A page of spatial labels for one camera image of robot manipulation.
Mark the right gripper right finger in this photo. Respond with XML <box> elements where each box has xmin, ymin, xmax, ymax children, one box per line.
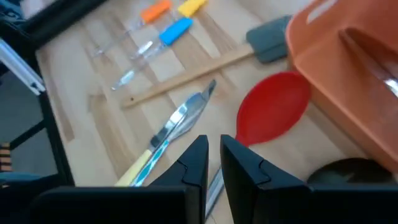
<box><xmin>220</xmin><ymin>134</ymin><xmax>398</xmax><ymax>224</ymax></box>

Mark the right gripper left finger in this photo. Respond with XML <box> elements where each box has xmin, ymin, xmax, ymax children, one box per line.
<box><xmin>29</xmin><ymin>134</ymin><xmax>209</xmax><ymax>224</ymax></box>

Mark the teal patterned handle knife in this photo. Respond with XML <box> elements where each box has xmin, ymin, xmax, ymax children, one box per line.
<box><xmin>129</xmin><ymin>92</ymin><xmax>208</xmax><ymax>188</ymax></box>

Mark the yellow-handled knife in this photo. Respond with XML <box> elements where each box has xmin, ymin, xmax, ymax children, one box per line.
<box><xmin>114</xmin><ymin>79</ymin><xmax>218</xmax><ymax>187</ymax></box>

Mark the red spoon with steel neck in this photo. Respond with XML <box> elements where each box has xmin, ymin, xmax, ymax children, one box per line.
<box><xmin>204</xmin><ymin>70</ymin><xmax>312</xmax><ymax>220</ymax></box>

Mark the blue mini spatula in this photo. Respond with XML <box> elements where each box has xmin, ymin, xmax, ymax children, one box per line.
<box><xmin>111</xmin><ymin>17</ymin><xmax>194</xmax><ymax>91</ymax></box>

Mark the grey spatula with wooden handle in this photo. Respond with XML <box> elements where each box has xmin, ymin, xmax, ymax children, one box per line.
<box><xmin>119</xmin><ymin>14</ymin><xmax>294</xmax><ymax>110</ymax></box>

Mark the orange mini spatula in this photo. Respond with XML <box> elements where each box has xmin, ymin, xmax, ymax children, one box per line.
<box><xmin>92</xmin><ymin>0</ymin><xmax>172</xmax><ymax>57</ymax></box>

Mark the all-steel utensil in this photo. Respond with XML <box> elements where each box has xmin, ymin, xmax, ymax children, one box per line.
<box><xmin>338</xmin><ymin>28</ymin><xmax>398</xmax><ymax>98</ymax></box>

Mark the black slotted spoon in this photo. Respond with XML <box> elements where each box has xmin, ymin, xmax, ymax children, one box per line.
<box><xmin>306</xmin><ymin>157</ymin><xmax>395</xmax><ymax>185</ymax></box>

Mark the orange plastic bin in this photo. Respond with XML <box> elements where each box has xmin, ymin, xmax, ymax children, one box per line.
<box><xmin>285</xmin><ymin>0</ymin><xmax>398</xmax><ymax>174</ymax></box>

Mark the silver aluminium profile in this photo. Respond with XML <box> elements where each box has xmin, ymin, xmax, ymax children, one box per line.
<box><xmin>0</xmin><ymin>37</ymin><xmax>47</xmax><ymax>96</ymax></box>

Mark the black metal table frame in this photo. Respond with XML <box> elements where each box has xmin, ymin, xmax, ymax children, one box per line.
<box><xmin>0</xmin><ymin>0</ymin><xmax>108</xmax><ymax>200</ymax></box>

